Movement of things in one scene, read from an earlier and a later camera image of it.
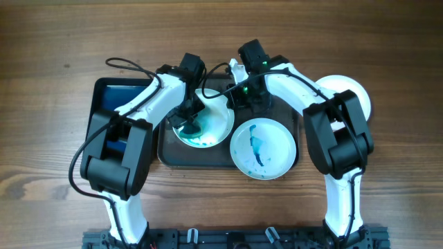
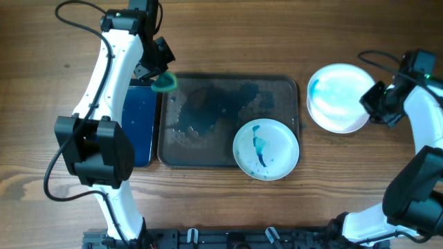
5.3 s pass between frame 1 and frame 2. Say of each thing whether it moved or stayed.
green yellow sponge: moved
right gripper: moved
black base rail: stayed
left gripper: moved
